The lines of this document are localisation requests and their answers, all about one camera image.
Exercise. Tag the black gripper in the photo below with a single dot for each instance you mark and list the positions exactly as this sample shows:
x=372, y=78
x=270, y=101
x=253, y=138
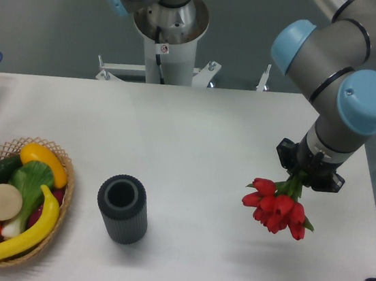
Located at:
x=312, y=167

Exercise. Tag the red tulip bouquet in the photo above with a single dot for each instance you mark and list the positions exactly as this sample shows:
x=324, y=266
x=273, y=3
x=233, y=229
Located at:
x=277, y=206

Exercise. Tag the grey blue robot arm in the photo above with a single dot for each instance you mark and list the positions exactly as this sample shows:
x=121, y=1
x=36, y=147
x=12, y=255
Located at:
x=325, y=64

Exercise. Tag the dark grey ribbed vase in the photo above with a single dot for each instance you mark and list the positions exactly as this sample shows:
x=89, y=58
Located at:
x=122, y=202

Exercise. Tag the dark red vegetable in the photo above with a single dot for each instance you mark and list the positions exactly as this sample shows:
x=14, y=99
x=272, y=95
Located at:
x=58, y=194

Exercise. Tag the yellow banana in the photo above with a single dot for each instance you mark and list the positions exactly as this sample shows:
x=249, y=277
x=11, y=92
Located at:
x=38, y=232

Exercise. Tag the green bok choy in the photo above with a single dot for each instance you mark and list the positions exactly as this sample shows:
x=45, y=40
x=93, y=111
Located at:
x=28, y=180

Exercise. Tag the woven wicker basket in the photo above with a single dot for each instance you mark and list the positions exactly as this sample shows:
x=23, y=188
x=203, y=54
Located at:
x=13, y=147

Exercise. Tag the beige round slice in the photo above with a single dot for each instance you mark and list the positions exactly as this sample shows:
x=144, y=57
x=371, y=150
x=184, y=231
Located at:
x=10, y=201

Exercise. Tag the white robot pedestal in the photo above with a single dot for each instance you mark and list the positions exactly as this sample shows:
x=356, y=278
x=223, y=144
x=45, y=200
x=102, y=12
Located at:
x=170, y=36

